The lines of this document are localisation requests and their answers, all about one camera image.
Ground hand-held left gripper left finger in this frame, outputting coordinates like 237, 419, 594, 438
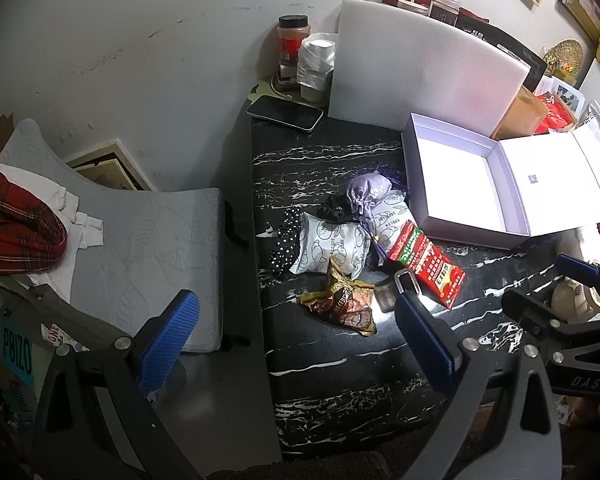
30, 289, 207, 480

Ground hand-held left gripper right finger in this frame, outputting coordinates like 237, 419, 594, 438
394, 268, 564, 480

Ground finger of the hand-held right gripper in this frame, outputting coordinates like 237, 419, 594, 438
501, 287, 600, 358
554, 254, 600, 318

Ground small dark brown packet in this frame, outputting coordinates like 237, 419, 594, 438
374, 284, 400, 312

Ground red snack packet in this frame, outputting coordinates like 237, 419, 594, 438
386, 220, 467, 310

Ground brown gold candy wrapper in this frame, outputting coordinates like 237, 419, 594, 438
297, 259, 378, 336

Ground white snack packet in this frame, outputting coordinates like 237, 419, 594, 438
361, 195, 415, 260
289, 212, 372, 281

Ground lilac drawstring pouch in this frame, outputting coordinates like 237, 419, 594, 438
343, 174, 393, 221

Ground black polka dot scrunchie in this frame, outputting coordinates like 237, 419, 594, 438
269, 206, 307, 281

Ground lilac gift box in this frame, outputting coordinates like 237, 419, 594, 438
401, 113, 600, 252

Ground beige figurine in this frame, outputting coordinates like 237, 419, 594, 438
550, 275, 600, 325

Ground olive cloth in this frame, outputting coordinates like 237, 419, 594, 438
26, 283, 146, 352

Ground red packets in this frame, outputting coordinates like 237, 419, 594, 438
533, 91, 579, 135

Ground white cloth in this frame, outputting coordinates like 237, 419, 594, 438
0, 160, 105, 306

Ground brown cardboard box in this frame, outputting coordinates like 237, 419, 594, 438
491, 85, 551, 141

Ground red plaid cloth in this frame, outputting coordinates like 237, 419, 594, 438
0, 159, 69, 277

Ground woven straw basket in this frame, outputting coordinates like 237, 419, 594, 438
542, 39, 585, 86

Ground black box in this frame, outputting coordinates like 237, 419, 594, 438
455, 15, 549, 92

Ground white foam board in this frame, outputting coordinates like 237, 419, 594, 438
328, 0, 532, 137

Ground black smartphone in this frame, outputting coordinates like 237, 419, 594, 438
246, 95, 325, 134

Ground green coaster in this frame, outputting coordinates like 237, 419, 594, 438
248, 78, 301, 106

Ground white plastic wrapped jar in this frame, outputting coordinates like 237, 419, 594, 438
297, 33, 339, 103

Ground dark jar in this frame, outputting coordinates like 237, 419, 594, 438
429, 0, 462, 25

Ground red label spice jar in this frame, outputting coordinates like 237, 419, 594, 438
277, 15, 311, 86

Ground black lace hair tie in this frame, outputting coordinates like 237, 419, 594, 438
321, 195, 361, 225

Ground wooden picture frame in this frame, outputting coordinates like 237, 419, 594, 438
65, 139, 157, 192

